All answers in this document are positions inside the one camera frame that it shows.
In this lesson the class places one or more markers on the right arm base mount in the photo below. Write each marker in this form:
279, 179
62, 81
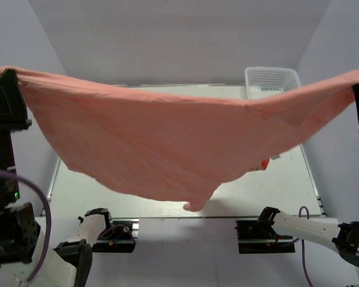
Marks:
255, 239

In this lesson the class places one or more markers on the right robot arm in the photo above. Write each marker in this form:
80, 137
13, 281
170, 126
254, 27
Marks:
341, 238

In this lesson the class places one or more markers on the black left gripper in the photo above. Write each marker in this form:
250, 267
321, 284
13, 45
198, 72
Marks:
6, 109

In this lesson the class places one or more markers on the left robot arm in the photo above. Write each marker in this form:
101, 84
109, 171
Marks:
25, 215

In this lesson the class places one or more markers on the pink t shirt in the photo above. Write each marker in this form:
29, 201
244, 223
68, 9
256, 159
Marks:
174, 148

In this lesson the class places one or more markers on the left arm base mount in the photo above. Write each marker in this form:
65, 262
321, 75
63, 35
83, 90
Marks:
120, 240

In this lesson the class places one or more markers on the white plastic basket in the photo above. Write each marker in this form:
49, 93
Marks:
263, 82

